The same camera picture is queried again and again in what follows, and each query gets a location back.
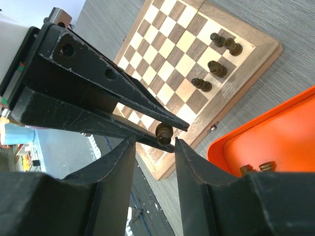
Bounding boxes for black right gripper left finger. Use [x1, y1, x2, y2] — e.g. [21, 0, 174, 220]
[0, 137, 135, 236]

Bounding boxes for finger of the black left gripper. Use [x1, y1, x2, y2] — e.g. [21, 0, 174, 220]
[12, 87, 175, 153]
[37, 23, 189, 131]

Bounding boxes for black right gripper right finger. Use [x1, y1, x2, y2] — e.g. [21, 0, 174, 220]
[175, 139, 315, 236]

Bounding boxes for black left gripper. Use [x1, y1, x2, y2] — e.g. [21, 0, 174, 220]
[0, 23, 49, 111]

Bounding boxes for dark chess piece cluster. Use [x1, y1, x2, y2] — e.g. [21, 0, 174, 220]
[240, 161, 276, 176]

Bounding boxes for wooden chess board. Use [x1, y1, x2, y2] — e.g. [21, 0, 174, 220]
[112, 0, 284, 181]

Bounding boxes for orange plastic tray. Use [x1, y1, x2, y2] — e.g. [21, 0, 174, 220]
[207, 87, 315, 177]

